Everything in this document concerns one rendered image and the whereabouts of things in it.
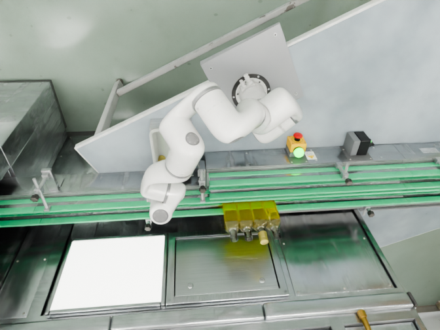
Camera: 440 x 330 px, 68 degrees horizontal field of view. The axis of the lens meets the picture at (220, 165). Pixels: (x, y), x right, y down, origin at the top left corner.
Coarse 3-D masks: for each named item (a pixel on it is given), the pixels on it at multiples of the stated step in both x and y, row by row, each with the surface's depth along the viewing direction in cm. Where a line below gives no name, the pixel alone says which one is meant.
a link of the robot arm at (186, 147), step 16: (192, 96) 81; (176, 112) 82; (192, 112) 85; (160, 128) 84; (176, 128) 81; (192, 128) 83; (176, 144) 81; (192, 144) 80; (176, 160) 83; (192, 160) 82
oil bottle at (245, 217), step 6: (240, 204) 139; (246, 204) 139; (240, 210) 136; (246, 210) 136; (240, 216) 134; (246, 216) 134; (240, 222) 132; (246, 222) 132; (252, 222) 132; (240, 228) 133; (252, 228) 133
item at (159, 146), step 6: (150, 132) 129; (156, 132) 137; (150, 138) 130; (156, 138) 139; (162, 138) 139; (156, 144) 140; (162, 144) 141; (156, 150) 140; (162, 150) 143; (168, 150) 143; (156, 156) 140
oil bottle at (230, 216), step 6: (222, 204) 144; (228, 204) 139; (234, 204) 139; (228, 210) 136; (234, 210) 136; (228, 216) 134; (234, 216) 134; (228, 222) 131; (234, 222) 131; (228, 228) 131; (234, 228) 131
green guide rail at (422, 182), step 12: (360, 180) 147; (372, 180) 147; (384, 180) 148; (396, 180) 148; (408, 180) 148; (420, 180) 148; (432, 180) 148; (216, 192) 140; (228, 192) 140; (240, 192) 140; (252, 192) 140; (264, 192) 140; (276, 192) 140; (288, 192) 140; (300, 192) 140; (312, 192) 141; (324, 192) 141; (336, 192) 142
